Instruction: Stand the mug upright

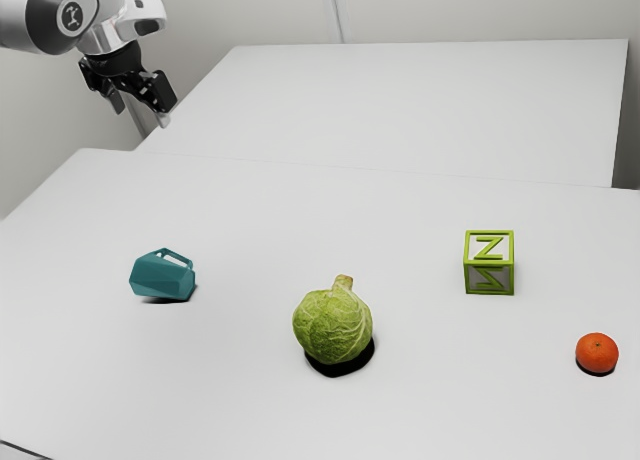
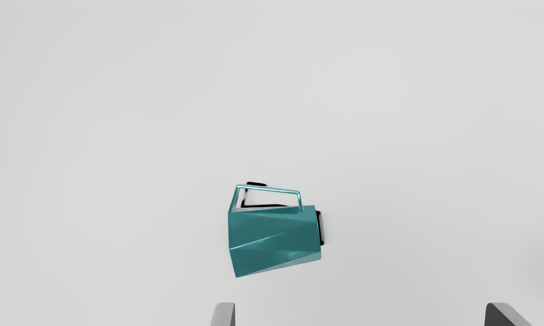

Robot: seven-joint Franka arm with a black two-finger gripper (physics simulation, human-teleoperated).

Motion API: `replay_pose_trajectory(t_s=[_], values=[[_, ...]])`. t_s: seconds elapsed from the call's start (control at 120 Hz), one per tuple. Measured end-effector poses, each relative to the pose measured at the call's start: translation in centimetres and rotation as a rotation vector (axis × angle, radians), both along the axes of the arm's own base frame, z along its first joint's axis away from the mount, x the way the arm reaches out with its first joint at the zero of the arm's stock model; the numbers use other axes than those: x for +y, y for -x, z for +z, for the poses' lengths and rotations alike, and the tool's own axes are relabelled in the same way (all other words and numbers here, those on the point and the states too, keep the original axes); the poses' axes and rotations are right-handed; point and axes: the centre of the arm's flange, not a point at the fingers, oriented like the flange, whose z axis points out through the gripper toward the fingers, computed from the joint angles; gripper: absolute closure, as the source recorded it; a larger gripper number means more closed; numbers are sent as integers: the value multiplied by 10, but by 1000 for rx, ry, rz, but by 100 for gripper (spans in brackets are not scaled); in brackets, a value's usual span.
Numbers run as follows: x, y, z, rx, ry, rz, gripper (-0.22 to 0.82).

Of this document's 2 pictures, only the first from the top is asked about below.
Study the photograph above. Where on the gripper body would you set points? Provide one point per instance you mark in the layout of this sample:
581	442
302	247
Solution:
112	65

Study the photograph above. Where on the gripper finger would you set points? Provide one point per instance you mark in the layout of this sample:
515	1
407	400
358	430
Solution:
117	98
159	96

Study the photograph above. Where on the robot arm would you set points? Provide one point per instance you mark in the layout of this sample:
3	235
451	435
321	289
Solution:
60	15

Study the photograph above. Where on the teal faceted mug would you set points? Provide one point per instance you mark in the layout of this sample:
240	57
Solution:
162	275

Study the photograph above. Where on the green cabbage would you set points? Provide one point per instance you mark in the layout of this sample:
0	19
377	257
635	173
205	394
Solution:
332	322

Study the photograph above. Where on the green letter block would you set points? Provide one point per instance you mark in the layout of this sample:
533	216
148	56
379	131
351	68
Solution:
489	262

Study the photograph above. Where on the orange mandarin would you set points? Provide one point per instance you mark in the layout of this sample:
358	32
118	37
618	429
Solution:
597	352

